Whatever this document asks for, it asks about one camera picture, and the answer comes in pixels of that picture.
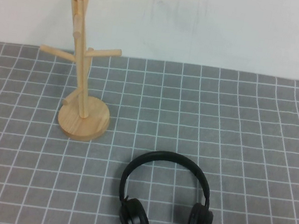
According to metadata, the black over-ear headphones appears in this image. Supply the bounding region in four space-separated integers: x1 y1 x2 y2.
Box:
114 145 222 224

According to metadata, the wooden tree-shaped headphone stand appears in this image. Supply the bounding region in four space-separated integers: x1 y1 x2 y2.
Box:
27 0 130 144

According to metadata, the grey white-checked tablecloth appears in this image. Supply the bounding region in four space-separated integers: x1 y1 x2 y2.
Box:
0 35 299 224

